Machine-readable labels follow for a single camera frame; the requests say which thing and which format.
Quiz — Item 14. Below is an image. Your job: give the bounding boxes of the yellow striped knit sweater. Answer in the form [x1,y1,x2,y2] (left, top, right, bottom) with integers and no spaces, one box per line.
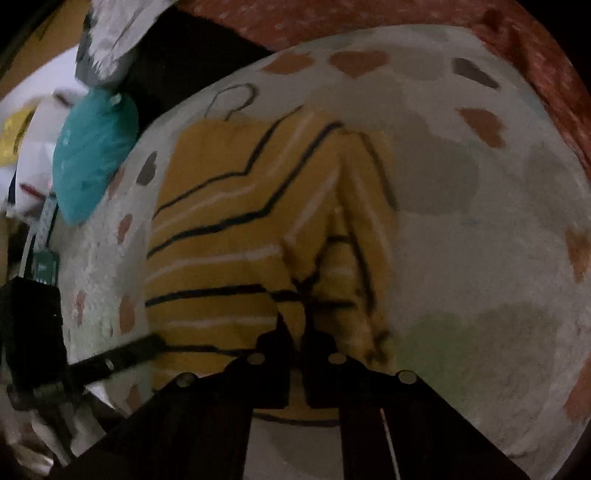
[143,108,401,428]

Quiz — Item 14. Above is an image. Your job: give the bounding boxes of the yellow plastic bag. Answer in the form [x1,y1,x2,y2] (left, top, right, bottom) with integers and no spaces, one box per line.
[0,106,36,167]

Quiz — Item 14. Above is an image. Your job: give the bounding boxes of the white plastic bag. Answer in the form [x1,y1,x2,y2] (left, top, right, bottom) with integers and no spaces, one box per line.
[1,88,87,223]

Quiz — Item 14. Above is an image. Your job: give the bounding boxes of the white floral cloth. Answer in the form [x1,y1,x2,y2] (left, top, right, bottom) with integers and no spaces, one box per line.
[75,0,175,88]

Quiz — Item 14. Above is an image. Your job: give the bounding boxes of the white patchwork round rug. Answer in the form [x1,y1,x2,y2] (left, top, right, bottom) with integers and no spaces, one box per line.
[51,25,590,479]

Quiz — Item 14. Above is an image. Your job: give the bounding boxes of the green box with buttons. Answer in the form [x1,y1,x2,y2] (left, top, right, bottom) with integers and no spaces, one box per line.
[32,193,59,286]

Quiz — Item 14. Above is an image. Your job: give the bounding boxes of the red floral bedspread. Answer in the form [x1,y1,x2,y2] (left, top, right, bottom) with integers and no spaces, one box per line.
[178,1,590,170]

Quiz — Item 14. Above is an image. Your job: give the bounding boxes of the teal plush cushion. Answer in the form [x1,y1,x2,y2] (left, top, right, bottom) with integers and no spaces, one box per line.
[52,89,139,226]

